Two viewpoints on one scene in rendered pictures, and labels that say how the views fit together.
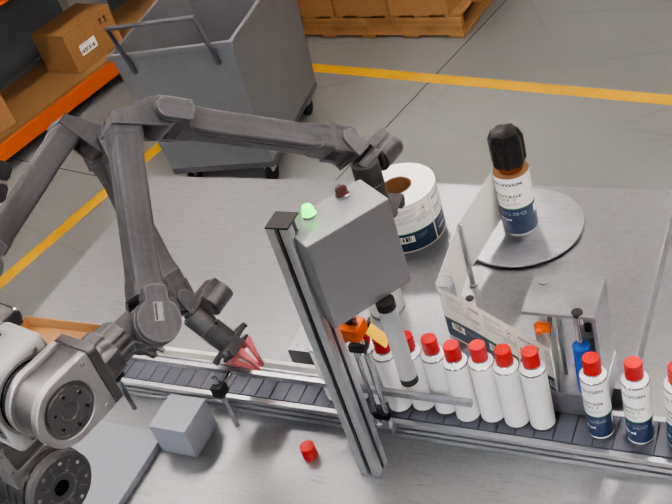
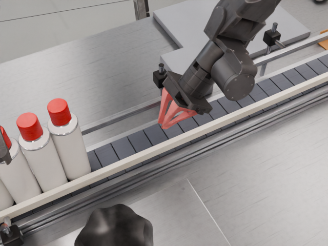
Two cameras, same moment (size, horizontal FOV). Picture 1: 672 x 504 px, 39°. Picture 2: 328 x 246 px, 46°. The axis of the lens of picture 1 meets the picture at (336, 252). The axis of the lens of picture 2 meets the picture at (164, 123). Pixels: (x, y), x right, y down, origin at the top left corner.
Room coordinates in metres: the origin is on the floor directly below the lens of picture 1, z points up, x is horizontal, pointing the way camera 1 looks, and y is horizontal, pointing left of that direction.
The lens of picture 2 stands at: (1.87, -0.19, 1.55)
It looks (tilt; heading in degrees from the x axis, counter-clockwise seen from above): 51 degrees down; 117
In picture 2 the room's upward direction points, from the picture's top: straight up
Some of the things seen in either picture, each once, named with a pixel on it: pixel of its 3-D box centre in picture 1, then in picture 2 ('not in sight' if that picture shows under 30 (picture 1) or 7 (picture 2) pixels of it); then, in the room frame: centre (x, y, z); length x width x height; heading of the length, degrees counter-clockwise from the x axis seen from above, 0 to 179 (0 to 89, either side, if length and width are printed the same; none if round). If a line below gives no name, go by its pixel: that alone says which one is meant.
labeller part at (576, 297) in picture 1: (563, 295); not in sight; (1.32, -0.38, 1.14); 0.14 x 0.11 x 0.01; 55
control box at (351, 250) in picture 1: (346, 252); not in sight; (1.35, -0.02, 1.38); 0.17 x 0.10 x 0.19; 110
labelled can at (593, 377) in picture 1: (596, 394); not in sight; (1.20, -0.38, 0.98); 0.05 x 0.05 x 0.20
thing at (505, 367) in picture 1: (510, 385); not in sight; (1.30, -0.24, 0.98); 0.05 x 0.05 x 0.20
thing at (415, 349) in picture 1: (414, 370); not in sight; (1.42, -0.08, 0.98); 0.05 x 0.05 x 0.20
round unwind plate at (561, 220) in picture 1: (521, 227); not in sight; (1.88, -0.46, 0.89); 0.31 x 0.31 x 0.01
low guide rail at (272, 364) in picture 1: (266, 363); (174, 141); (1.68, 0.24, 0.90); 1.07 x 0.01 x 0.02; 55
